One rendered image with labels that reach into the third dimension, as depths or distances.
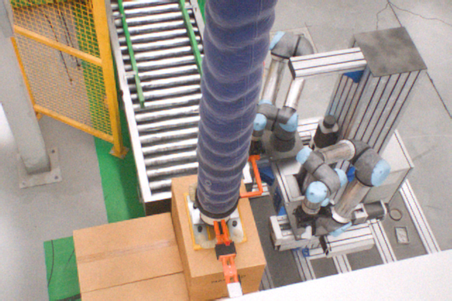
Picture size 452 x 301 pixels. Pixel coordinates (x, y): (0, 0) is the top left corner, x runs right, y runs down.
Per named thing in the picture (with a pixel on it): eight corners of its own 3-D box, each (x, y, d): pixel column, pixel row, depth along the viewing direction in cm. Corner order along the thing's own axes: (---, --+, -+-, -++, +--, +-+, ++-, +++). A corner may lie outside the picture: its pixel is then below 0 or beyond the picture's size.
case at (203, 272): (171, 210, 380) (171, 178, 346) (234, 200, 387) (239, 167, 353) (189, 303, 349) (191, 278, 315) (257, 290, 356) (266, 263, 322)
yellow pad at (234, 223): (216, 189, 344) (217, 185, 340) (234, 186, 346) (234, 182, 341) (229, 244, 327) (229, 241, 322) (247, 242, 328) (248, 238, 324)
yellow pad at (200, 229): (183, 194, 341) (183, 190, 337) (200, 191, 343) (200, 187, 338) (193, 251, 323) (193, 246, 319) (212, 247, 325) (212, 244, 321)
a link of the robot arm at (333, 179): (330, 157, 252) (311, 172, 247) (350, 176, 247) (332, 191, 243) (327, 167, 258) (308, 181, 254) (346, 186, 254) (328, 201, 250)
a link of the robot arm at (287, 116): (320, 46, 334) (294, 130, 325) (300, 41, 336) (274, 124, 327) (322, 39, 323) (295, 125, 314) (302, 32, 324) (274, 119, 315)
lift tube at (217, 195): (191, 185, 320) (197, 52, 233) (232, 177, 325) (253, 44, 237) (200, 222, 309) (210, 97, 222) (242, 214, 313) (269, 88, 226)
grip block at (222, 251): (214, 246, 315) (215, 242, 310) (232, 244, 316) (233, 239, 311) (217, 261, 310) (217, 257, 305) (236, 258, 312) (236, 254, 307)
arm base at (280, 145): (290, 128, 359) (293, 118, 350) (299, 150, 351) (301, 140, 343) (265, 132, 356) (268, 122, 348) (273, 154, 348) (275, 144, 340)
